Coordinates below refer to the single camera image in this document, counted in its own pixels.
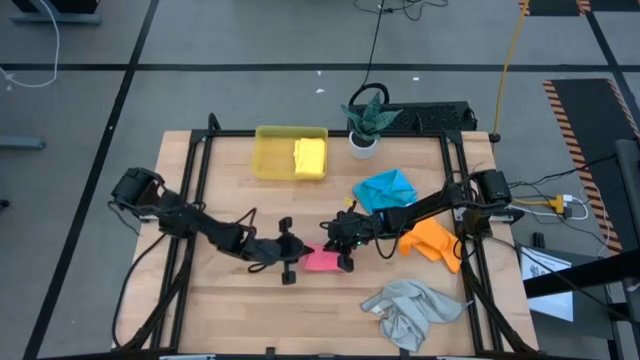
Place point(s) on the yellow microfiber towel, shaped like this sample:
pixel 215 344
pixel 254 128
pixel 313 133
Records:
pixel 310 157

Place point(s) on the pink microfiber towel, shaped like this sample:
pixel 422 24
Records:
pixel 322 261

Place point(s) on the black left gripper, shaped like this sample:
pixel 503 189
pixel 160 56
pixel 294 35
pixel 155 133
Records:
pixel 270 252

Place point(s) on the yellow plastic bin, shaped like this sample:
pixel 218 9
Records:
pixel 272 155

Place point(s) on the orange microfiber towel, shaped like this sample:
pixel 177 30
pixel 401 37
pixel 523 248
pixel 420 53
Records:
pixel 430 240

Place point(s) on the grey desk foot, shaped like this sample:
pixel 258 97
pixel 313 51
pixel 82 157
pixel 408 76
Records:
pixel 20 143
pixel 55 20

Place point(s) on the small black clip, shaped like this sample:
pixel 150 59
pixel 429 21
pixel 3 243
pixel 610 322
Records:
pixel 538 240

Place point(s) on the dark grey pole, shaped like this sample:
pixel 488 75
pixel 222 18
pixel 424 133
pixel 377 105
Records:
pixel 629 200

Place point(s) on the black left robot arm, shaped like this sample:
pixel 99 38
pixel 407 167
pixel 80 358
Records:
pixel 200 227

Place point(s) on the snake plant in white pot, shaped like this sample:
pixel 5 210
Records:
pixel 369 122

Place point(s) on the blue microfiber towel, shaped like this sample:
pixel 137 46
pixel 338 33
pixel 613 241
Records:
pixel 385 192

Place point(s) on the black perforated box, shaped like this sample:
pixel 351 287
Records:
pixel 435 117

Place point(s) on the black metal beam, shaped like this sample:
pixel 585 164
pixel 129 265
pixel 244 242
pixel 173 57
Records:
pixel 575 275

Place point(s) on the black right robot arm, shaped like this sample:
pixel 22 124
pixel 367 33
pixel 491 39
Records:
pixel 430 207

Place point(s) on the black hazard-striped mat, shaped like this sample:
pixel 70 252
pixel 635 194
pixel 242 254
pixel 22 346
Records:
pixel 555 6
pixel 590 130

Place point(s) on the grey microfiber towel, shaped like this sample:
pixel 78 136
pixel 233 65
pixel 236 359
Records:
pixel 410 315

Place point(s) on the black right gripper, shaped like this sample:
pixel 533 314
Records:
pixel 367 230

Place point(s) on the white paper sheet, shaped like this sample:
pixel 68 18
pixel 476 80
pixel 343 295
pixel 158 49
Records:
pixel 547 305

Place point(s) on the yellow tape tag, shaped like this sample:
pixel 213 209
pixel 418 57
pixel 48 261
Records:
pixel 348 201

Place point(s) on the yellow plug adapter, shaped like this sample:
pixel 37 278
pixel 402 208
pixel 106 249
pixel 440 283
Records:
pixel 556 203

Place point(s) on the black metal table frame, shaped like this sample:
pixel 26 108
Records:
pixel 230 133

